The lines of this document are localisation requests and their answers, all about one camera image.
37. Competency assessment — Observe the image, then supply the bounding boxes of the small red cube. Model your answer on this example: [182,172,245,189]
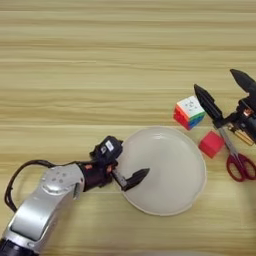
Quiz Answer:
[198,130,226,159]

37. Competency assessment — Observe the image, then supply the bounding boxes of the multicolour puzzle cube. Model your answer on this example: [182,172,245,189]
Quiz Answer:
[173,95,206,131]

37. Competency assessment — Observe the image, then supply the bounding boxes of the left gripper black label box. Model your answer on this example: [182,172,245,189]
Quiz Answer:
[89,135,124,164]

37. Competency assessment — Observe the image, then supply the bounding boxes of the red-handled scissors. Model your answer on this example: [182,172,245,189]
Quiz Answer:
[218,126,256,183]

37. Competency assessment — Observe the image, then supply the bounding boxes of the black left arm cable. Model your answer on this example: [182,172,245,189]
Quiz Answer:
[3,159,84,213]

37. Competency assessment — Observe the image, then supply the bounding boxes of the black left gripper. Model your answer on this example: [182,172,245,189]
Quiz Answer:
[81,158,151,193]

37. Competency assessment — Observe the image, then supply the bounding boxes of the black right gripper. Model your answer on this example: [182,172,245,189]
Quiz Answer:
[193,68,256,141]

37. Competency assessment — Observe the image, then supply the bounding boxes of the round white plate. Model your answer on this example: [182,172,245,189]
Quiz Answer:
[116,125,208,217]

